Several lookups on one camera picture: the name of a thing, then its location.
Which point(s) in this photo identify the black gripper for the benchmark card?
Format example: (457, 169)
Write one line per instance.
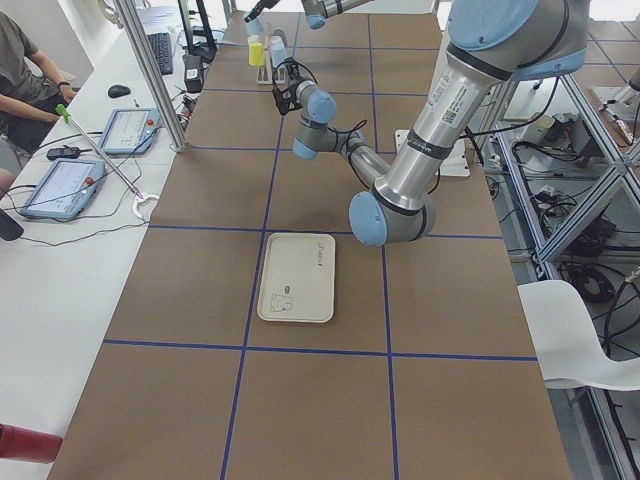
(293, 91)
(256, 8)

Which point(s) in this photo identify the yellow cup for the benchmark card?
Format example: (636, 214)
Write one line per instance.
(256, 54)

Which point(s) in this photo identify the light blue cup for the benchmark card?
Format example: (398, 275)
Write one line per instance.
(278, 52)

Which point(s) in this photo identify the grey cup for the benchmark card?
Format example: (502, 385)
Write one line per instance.
(279, 33)

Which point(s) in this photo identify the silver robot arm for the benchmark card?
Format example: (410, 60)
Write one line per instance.
(316, 12)
(490, 42)

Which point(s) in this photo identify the black monitor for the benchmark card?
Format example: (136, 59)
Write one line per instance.
(198, 34)

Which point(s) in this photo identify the black label box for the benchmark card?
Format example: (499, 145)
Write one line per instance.
(193, 73)

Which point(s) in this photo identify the black keyboard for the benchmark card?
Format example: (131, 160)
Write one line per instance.
(160, 44)

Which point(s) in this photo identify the far teach pendant tablet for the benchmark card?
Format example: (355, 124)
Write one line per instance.
(130, 131)

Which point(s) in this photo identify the teach pendant tablet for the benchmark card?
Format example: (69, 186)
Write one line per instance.
(130, 131)
(65, 190)

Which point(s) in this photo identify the black computer mouse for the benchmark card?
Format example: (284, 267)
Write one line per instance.
(117, 91)

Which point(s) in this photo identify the metal grabber stick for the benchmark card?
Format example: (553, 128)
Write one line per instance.
(140, 197)

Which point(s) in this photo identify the cream plastic tray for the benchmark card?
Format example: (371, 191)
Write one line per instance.
(297, 283)

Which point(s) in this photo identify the near teach pendant tablet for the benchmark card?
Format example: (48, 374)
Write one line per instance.
(65, 190)

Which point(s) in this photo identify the seated person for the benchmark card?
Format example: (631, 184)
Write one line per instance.
(32, 86)

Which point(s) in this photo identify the white plastic chair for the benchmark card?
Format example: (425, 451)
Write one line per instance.
(565, 341)

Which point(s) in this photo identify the red fire extinguisher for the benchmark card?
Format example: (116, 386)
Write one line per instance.
(29, 445)

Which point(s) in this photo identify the white wire cup rack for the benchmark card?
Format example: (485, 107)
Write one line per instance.
(266, 74)

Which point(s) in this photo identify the aluminium frame post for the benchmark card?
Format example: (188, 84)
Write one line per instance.
(137, 36)

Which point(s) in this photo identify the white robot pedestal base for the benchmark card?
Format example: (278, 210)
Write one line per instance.
(455, 165)

